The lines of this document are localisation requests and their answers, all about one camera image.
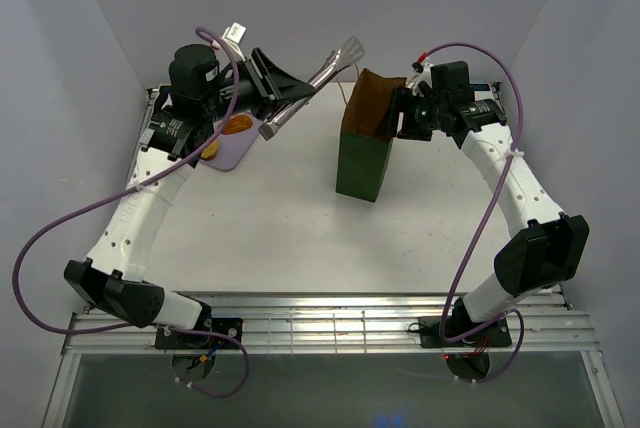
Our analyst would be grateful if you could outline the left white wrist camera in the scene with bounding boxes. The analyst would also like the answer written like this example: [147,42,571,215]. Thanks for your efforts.
[222,22,246,60]

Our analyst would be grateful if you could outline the metal tongs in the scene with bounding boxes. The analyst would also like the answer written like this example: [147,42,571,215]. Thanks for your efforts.
[258,36,365,140]

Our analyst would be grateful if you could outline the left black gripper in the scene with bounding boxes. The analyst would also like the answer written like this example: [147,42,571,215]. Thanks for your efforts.
[202,47,316,123]

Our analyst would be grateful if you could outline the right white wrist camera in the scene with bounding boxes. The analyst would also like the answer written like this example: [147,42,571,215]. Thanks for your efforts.
[407,52,433,90]

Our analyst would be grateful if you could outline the yellow bread slice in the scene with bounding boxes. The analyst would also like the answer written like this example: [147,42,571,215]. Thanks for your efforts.
[200,140,219,161]

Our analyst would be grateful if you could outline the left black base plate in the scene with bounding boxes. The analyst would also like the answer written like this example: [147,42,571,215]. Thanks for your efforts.
[153,317,243,350]

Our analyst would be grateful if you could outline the lavender tray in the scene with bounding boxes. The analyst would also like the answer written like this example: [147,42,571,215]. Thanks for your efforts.
[200,112,262,172]

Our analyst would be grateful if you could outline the green paper bag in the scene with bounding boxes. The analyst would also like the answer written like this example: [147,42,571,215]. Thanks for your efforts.
[335,69,406,202]

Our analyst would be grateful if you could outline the brown madeleine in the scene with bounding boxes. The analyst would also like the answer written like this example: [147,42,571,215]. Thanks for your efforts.
[222,114,253,135]

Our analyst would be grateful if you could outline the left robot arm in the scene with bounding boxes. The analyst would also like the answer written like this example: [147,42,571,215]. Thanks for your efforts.
[64,44,318,348]

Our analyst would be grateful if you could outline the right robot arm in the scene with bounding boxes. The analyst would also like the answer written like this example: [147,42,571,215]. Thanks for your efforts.
[390,61,589,345]

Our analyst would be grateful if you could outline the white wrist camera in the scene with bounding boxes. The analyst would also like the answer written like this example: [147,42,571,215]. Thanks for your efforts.
[222,22,246,60]
[407,52,433,90]

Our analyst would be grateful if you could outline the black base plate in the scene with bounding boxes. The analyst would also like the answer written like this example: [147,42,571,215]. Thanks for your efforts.
[153,317,243,350]
[408,316,512,350]

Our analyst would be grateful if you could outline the right blue table label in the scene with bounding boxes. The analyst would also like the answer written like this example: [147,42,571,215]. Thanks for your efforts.
[470,82,501,95]

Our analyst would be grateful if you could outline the aluminium rail frame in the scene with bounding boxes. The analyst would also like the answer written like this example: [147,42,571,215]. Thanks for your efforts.
[62,292,601,355]

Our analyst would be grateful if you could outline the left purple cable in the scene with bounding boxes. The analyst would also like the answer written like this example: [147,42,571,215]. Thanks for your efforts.
[12,25,250,398]

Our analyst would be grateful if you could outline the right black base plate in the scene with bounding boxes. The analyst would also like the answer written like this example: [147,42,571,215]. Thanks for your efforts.
[408,316,512,350]

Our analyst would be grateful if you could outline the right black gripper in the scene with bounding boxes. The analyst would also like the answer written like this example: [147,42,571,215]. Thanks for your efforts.
[374,86,446,142]

